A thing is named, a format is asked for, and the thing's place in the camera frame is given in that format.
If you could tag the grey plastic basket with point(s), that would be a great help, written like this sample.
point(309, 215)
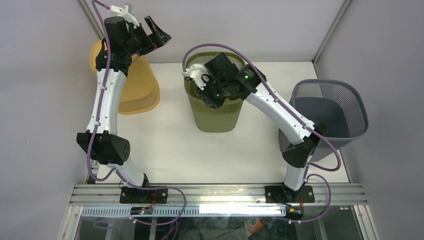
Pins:
point(334, 103)

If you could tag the yellow plastic basket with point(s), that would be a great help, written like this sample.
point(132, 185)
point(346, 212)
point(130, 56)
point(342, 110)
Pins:
point(141, 90)

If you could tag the green plastic basket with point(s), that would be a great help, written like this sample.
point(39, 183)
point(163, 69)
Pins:
point(211, 120)

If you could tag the white slotted cable duct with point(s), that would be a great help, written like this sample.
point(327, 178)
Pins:
point(203, 210)

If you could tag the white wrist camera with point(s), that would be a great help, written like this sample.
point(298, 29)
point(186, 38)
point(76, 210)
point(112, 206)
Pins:
point(198, 74)
point(125, 12)

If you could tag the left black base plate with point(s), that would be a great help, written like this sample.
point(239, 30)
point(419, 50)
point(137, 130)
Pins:
point(130, 195)

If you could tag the orange object under table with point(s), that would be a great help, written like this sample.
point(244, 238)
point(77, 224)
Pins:
point(254, 224)

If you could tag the aluminium mounting rail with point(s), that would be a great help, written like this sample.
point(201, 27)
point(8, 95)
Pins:
point(182, 195)

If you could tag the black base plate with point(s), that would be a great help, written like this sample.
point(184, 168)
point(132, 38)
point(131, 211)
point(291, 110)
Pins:
point(130, 195)
point(279, 194)

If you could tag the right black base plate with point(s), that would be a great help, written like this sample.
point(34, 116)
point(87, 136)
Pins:
point(279, 194)

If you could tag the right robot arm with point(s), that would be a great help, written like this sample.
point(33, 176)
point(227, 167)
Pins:
point(303, 134)

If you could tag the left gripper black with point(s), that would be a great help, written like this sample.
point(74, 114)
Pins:
point(159, 37)

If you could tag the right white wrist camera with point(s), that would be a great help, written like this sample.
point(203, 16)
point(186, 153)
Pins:
point(198, 74)

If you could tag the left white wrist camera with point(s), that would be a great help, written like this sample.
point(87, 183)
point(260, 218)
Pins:
point(125, 12)

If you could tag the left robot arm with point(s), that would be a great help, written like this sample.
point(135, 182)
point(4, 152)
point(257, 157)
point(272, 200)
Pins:
point(107, 152)

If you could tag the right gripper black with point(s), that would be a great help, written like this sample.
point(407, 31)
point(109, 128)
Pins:
point(204, 94)

